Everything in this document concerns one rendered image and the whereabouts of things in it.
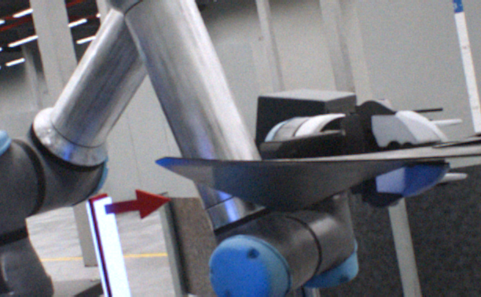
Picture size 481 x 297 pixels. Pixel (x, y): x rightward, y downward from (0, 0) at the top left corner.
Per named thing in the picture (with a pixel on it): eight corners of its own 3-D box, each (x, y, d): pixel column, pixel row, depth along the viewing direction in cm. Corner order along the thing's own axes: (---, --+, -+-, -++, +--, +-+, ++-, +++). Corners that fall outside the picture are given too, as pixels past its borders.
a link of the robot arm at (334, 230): (269, 300, 81) (251, 204, 80) (314, 271, 90) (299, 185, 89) (332, 300, 76) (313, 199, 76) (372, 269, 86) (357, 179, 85)
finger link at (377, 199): (418, 155, 58) (369, 149, 67) (398, 157, 58) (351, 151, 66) (420, 212, 59) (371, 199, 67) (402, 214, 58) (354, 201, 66)
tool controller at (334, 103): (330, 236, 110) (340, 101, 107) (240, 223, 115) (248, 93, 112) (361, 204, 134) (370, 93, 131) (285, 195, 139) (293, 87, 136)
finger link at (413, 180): (500, 156, 55) (433, 149, 64) (431, 164, 53) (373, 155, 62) (501, 197, 55) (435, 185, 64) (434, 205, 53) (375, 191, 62)
